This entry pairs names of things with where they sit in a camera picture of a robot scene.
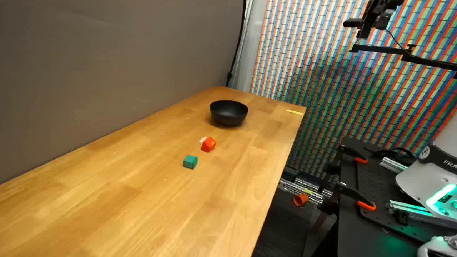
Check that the grey white Franka robot base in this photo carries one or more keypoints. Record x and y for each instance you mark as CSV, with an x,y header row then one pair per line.
x,y
423,183

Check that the black perforated breadboard table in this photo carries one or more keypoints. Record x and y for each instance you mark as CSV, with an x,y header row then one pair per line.
x,y
365,233

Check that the black bowl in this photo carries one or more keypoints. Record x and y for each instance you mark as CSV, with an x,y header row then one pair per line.
x,y
228,115

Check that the silver aluminium extrusion rail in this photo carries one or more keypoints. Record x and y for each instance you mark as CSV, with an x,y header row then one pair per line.
x,y
304,187
414,209
394,165

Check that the green block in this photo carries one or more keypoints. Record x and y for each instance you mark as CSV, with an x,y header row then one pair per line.
x,y
190,162

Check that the black camera on mount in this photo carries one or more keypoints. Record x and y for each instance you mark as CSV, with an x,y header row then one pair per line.
x,y
378,15

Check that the colourful patterned backdrop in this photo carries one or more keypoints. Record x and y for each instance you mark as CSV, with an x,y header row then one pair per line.
x,y
333,72

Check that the orange block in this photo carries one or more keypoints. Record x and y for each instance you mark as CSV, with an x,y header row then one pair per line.
x,y
208,145

